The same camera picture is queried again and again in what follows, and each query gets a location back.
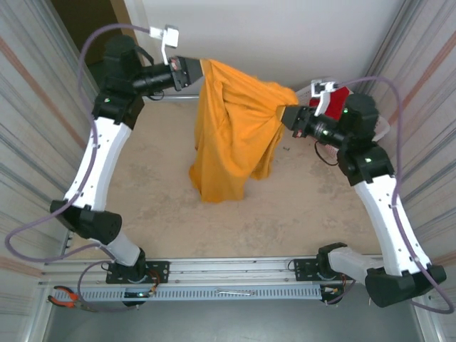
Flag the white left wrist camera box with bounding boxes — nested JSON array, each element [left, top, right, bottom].
[[149, 24, 180, 65]]

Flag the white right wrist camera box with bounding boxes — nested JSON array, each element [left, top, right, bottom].
[[310, 80, 338, 117]]

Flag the grey slotted cable duct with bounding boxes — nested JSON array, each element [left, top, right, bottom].
[[76, 286, 323, 302]]

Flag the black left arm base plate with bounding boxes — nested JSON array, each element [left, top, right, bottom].
[[105, 261, 170, 285]]

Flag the aluminium mounting rail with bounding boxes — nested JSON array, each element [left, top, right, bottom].
[[37, 253, 427, 289]]

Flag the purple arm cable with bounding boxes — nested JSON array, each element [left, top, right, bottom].
[[4, 23, 154, 314], [326, 76, 456, 315]]

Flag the orange-handled pliers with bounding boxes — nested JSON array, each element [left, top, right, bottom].
[[47, 285, 97, 314]]

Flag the red cloth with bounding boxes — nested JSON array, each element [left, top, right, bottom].
[[309, 85, 353, 120]]

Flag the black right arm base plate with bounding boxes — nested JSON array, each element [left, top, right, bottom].
[[294, 258, 359, 282]]

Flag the black controller board with wires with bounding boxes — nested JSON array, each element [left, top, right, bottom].
[[319, 284, 346, 306], [122, 289, 158, 308]]

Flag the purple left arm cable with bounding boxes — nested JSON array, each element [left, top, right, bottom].
[[4, 23, 154, 314]]

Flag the white door frame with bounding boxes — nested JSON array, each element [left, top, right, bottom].
[[109, 0, 168, 97]]

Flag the white plastic basket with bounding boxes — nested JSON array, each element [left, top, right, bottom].
[[294, 75, 390, 160]]

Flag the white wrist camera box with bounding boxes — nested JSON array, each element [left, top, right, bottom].
[[310, 80, 338, 117], [149, 24, 180, 65]]

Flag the brown wooden panel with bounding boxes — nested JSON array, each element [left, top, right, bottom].
[[51, 0, 124, 67]]

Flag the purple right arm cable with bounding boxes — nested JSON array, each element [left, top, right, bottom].
[[326, 76, 456, 315]]

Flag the yellow t-shirt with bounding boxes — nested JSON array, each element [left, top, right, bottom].
[[188, 58, 299, 204]]

